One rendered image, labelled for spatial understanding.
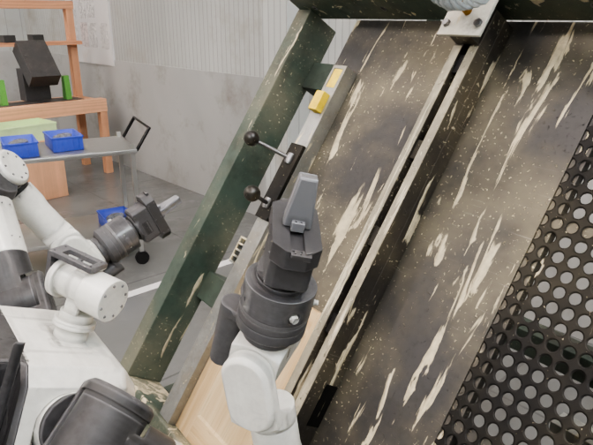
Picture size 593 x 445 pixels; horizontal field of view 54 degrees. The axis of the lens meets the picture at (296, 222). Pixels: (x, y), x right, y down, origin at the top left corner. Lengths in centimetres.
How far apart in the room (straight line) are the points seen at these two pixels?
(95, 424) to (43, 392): 12
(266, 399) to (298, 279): 17
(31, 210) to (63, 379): 54
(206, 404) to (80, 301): 58
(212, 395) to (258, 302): 75
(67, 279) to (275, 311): 39
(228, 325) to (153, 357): 93
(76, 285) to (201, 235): 71
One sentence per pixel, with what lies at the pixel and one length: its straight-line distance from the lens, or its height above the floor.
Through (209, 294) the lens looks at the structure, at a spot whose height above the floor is 110.
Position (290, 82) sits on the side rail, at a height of 163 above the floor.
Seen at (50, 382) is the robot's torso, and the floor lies 135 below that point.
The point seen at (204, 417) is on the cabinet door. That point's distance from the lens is 142.
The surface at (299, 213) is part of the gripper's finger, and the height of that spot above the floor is 160.
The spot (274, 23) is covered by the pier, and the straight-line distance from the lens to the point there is 473.
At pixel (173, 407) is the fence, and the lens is 148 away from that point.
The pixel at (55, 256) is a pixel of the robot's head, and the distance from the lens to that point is 96.
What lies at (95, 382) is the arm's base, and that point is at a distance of 78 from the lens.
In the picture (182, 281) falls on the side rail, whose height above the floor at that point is 113.
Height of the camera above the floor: 181
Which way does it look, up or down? 19 degrees down
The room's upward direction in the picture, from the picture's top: straight up
